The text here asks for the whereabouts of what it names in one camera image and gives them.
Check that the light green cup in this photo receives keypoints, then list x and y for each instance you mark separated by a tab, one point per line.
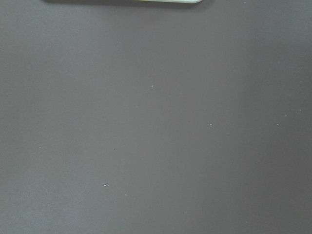
124	1

